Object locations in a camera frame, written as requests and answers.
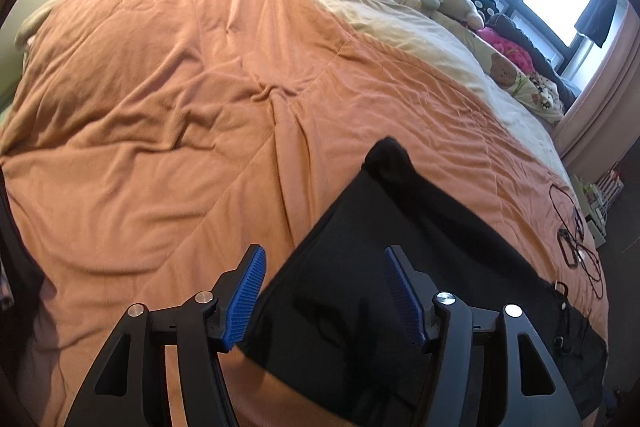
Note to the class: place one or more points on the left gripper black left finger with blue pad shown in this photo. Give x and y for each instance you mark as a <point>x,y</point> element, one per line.
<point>127,383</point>

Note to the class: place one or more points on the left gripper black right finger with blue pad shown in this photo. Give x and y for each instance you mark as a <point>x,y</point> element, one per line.
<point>520,384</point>

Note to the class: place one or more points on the black pants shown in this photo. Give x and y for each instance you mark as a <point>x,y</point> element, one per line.
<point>326,325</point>

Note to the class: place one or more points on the stack of books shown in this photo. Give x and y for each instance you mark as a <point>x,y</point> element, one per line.
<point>596,200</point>

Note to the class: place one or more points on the orange bed blanket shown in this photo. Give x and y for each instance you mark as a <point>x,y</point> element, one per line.
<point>150,142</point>

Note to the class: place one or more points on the bear print pillow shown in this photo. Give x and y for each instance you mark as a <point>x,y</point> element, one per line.
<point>536,92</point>

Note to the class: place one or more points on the pink plush cloth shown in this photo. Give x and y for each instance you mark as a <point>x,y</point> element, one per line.
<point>511,50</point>

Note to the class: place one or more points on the cream bed sheet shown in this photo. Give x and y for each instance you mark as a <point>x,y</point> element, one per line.
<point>402,27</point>

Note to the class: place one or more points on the black hanging garment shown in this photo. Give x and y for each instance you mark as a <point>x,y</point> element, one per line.
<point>596,20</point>

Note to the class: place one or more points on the white plush toy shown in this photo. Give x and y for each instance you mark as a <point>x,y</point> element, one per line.
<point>464,11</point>

